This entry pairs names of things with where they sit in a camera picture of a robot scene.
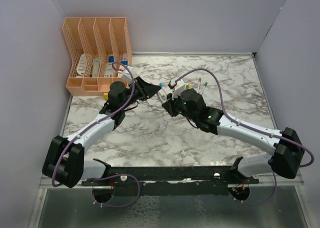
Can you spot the white paper packet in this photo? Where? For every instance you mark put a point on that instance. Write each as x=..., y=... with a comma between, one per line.
x=108, y=69

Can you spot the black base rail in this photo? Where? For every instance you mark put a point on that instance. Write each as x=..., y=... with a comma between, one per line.
x=129, y=181

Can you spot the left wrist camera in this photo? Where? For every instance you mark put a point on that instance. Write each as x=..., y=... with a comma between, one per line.
x=125, y=74

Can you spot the dark green marker pen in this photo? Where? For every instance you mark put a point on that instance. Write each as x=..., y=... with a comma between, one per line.
x=203, y=88

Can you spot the light blue marker pen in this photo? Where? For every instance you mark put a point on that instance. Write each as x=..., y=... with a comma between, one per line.
x=161, y=95

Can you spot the small white red box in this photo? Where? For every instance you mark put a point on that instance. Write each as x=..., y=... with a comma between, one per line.
x=125, y=57

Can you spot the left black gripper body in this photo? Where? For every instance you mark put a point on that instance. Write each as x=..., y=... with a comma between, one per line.
x=138, y=93

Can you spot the yellow rectangular stamp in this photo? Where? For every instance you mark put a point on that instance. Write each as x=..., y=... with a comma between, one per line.
x=105, y=96

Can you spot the grey stapler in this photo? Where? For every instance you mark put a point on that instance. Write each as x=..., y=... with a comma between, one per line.
x=95, y=67

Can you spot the brown marker pen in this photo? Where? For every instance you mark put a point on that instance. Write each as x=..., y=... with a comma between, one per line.
x=199, y=85

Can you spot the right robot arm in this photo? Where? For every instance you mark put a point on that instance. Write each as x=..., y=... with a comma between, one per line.
x=282, y=153

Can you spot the peach plastic desk organizer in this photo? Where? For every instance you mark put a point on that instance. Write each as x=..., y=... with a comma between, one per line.
x=95, y=37

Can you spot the white remote in organizer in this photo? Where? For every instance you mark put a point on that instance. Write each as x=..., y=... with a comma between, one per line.
x=81, y=66

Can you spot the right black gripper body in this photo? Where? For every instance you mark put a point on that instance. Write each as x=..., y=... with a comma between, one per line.
x=176, y=107

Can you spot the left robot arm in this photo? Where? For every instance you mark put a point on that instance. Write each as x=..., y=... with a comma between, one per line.
x=65, y=160

